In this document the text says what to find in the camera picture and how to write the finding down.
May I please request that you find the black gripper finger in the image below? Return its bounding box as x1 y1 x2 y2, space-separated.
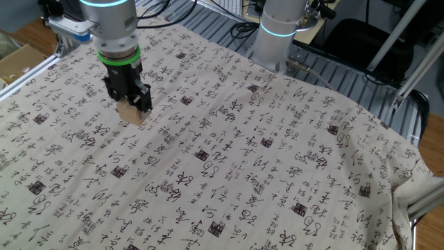
103 76 121 103
130 83 153 115

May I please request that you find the black office chair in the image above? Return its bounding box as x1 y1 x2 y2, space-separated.
321 17 417 86

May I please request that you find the black coiled cable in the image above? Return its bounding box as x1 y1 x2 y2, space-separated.
229 19 260 42

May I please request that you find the aluminium frame post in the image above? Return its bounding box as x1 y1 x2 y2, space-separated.
391 33 444 110
366 0 430 73

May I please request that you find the white keyboard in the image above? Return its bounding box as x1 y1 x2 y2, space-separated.
215 0 244 17

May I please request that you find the black desk gadget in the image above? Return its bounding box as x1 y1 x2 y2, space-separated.
309 0 338 21

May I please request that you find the small wooden cube block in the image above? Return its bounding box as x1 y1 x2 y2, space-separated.
116 100 153 128

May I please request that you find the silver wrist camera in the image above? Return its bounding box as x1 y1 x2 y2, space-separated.
47 15 95 45

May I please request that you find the grey cable with metal plug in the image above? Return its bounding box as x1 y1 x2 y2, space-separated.
284 57 336 92

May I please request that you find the cardboard box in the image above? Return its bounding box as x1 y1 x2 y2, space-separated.
0 43 46 86

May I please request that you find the calligraphy print beige tablecloth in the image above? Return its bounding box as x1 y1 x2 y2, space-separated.
0 6 444 250

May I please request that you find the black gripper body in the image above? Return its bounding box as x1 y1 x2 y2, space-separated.
105 64 143 98

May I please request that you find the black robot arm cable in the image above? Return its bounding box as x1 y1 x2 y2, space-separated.
137 0 198 31

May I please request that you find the aluminium frame rail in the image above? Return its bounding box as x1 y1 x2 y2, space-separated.
405 183 444 250

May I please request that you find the aluminium table edge rail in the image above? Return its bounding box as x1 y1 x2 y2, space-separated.
0 31 89 102

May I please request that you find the pale green bundle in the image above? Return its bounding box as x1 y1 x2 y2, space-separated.
0 31 18 60

